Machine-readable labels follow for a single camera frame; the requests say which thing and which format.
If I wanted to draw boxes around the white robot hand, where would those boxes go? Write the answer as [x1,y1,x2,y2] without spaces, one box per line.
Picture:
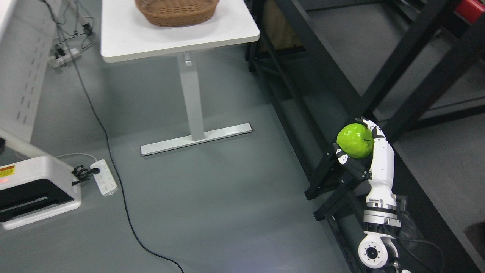
[333,116,397,206]

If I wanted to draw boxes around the green apple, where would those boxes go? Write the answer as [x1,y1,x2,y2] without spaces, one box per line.
[336,123,374,158]

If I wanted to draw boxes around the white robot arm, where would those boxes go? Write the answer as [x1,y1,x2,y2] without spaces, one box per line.
[333,116,407,273]

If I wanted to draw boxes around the black metal shelf rack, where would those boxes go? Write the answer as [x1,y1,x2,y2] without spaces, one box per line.
[247,0,484,273]

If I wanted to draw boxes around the brown wicker basket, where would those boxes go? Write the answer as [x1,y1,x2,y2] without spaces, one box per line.
[135,0,219,27]

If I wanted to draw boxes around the white floor power strip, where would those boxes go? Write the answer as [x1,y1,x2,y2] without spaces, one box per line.
[90,159,118,196]

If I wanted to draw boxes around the white standing desk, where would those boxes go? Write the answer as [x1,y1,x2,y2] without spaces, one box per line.
[101,0,260,157]

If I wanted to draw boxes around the far white power strip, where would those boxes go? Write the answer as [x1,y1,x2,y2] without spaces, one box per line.
[47,47,81,69]

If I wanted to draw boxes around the white black floor device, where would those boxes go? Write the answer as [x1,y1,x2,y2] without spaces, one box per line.
[0,156,82,230]

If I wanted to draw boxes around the white grey office desk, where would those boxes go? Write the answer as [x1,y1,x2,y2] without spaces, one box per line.
[0,0,59,143]

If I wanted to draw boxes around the long black floor cable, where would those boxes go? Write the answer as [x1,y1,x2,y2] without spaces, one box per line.
[42,0,185,273]

